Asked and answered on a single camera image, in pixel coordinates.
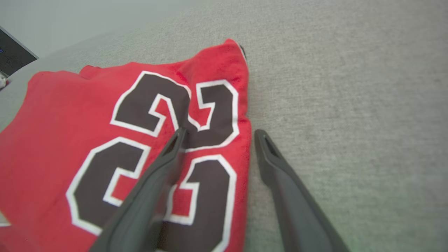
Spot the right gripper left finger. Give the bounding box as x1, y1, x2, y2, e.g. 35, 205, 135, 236
89, 127, 187, 252

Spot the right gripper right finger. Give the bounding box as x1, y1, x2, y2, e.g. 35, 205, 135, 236
254, 129, 352, 252

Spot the red jersey with white sleeve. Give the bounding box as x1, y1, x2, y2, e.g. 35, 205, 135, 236
0, 38, 252, 252

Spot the grey fabric table cover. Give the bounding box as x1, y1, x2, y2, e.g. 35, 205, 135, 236
0, 0, 448, 252

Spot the black screen panel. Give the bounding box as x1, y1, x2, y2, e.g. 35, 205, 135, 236
0, 26, 39, 77

